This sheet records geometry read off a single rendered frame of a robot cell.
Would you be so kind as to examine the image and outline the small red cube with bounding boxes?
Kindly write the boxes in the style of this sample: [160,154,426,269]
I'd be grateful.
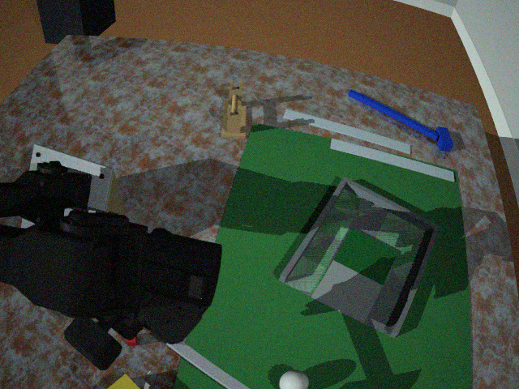
[126,336,138,346]

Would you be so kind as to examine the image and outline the green mat with square cut-out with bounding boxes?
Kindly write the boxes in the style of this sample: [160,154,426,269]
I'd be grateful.
[186,123,471,389]

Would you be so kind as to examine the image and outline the white ball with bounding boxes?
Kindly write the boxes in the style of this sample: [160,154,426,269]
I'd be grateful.
[280,370,309,389]

